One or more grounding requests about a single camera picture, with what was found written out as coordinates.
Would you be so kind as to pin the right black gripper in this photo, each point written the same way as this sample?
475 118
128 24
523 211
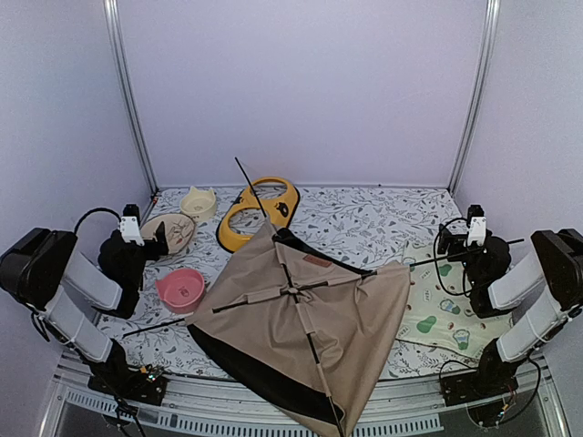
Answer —
445 240

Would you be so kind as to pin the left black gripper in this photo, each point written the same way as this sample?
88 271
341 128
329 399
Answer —
162 248

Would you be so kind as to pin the black tent pole two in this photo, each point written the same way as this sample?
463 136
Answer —
319 286

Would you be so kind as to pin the beige pet tent fabric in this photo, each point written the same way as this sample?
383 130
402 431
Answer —
317 354

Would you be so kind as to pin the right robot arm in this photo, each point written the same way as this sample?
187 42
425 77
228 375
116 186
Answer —
548 279

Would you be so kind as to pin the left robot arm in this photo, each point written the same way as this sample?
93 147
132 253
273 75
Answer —
46 272

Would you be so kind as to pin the pink pet bowl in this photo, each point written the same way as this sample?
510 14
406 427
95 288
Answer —
181 291

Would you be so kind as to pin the avocado print pet mat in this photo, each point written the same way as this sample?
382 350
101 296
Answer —
437 314

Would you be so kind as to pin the beige leaf plate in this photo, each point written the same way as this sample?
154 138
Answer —
179 230

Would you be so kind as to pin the cream cat-ear bowl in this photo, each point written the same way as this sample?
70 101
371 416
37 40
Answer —
199 204

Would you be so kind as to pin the floral table cloth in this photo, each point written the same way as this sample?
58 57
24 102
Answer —
362 227

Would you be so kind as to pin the yellow double bowl holder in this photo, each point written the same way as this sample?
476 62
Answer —
277 197

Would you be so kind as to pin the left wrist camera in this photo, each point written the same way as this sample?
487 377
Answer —
129 225

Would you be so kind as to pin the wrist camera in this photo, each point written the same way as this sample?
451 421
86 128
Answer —
129 225
476 225

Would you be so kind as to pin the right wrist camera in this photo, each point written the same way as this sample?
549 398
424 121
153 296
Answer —
476 225

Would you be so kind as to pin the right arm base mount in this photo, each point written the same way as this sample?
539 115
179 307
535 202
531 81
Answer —
468 387

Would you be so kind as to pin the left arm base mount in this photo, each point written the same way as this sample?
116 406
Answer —
127 384

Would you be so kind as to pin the front aluminium rail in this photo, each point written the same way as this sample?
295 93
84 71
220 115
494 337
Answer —
195 406

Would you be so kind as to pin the left aluminium frame post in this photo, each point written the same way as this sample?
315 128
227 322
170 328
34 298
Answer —
114 29

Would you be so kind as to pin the aluminium frame post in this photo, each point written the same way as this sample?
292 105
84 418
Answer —
114 29
486 50

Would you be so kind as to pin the right aluminium frame post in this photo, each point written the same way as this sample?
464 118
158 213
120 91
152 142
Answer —
486 50

